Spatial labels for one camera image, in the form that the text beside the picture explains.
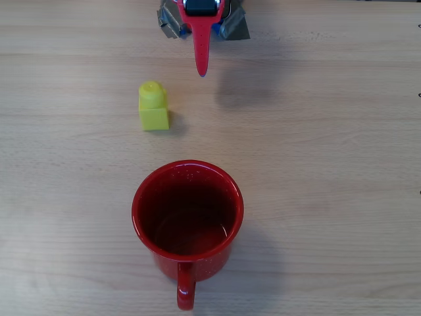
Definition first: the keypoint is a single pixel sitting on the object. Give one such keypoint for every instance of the blue gripper, black servo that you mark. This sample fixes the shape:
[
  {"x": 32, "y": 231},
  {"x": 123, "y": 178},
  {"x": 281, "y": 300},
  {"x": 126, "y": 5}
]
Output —
[{"x": 199, "y": 24}]

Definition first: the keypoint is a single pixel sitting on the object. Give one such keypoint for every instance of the yellow-green toy block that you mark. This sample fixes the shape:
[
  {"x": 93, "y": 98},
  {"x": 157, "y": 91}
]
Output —
[{"x": 154, "y": 115}]

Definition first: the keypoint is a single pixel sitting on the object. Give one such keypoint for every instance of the grey duct tape strip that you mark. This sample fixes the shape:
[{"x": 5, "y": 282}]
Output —
[
  {"x": 167, "y": 19},
  {"x": 237, "y": 28}
]

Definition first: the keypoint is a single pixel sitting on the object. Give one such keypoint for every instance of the red enamel mug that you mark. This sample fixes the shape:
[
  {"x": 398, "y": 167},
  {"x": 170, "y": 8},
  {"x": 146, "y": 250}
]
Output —
[{"x": 197, "y": 263}]

